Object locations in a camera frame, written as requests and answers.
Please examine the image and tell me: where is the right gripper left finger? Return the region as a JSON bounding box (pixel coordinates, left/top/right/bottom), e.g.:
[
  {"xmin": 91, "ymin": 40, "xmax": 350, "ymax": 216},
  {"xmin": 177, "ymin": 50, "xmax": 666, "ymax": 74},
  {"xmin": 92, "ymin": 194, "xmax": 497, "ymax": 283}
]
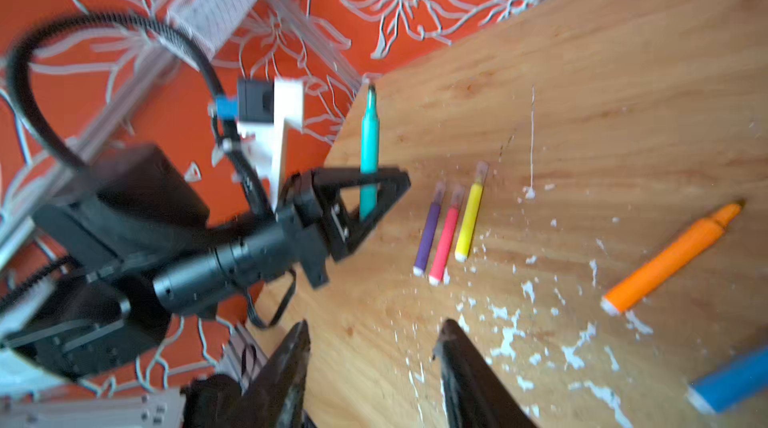
[{"xmin": 227, "ymin": 321, "xmax": 312, "ymax": 427}]

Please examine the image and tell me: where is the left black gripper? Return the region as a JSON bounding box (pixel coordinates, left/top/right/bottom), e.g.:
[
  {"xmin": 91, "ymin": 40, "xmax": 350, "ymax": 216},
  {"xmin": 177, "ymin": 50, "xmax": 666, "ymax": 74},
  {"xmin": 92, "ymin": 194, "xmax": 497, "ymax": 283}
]
[{"xmin": 33, "ymin": 144, "xmax": 411, "ymax": 317}]

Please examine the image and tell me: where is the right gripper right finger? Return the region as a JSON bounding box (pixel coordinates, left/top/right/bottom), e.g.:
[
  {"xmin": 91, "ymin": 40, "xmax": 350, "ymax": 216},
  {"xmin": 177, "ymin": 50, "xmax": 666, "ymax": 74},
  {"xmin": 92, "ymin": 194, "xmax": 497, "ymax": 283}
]
[{"xmin": 433, "ymin": 319, "xmax": 535, "ymax": 427}]

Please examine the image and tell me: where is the purple marker pen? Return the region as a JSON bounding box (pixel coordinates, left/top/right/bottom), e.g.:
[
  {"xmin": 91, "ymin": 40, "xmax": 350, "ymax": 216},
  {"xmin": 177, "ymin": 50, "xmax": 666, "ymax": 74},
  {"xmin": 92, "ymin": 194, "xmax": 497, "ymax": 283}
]
[{"xmin": 412, "ymin": 181, "xmax": 446, "ymax": 277}]

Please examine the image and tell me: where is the green marker pen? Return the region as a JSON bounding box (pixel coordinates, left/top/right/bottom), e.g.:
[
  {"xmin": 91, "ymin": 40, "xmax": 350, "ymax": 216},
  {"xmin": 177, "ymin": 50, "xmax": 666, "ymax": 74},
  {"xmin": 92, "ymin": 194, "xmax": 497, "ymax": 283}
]
[{"xmin": 359, "ymin": 83, "xmax": 380, "ymax": 219}]

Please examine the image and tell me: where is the pink marker pen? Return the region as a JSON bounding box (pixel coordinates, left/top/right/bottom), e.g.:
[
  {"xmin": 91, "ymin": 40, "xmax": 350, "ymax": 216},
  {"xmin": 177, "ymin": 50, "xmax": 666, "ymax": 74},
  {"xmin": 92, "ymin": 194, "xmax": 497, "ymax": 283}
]
[{"xmin": 428, "ymin": 185, "xmax": 465, "ymax": 286}]

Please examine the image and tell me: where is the yellow marker pen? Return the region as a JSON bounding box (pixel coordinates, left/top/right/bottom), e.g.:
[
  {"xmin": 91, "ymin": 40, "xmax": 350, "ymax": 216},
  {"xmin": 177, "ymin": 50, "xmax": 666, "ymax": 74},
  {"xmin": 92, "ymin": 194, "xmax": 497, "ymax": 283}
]
[{"xmin": 454, "ymin": 161, "xmax": 489, "ymax": 262}]

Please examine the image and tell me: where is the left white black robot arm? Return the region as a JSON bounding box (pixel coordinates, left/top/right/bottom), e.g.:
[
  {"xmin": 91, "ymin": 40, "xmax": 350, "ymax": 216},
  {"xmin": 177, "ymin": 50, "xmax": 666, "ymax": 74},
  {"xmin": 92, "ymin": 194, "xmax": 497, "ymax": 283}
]
[{"xmin": 1, "ymin": 144, "xmax": 410, "ymax": 393}]

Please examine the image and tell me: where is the orange marker pen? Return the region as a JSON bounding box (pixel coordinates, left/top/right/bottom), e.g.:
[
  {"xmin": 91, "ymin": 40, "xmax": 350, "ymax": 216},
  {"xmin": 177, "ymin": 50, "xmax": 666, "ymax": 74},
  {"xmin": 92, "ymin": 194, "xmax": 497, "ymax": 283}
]
[{"xmin": 600, "ymin": 199, "xmax": 746, "ymax": 316}]

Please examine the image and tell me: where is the blue marker pen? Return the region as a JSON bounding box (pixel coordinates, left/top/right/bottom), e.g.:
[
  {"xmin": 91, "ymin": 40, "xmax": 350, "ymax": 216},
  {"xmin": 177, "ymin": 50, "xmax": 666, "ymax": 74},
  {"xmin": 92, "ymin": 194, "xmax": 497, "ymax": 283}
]
[{"xmin": 686, "ymin": 345, "xmax": 767, "ymax": 415}]

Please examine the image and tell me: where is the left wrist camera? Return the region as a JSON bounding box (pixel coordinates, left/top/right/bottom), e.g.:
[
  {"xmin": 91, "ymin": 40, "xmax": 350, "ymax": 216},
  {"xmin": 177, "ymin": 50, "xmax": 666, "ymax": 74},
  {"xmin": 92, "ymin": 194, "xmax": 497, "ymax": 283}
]
[{"xmin": 209, "ymin": 78, "xmax": 305, "ymax": 208}]

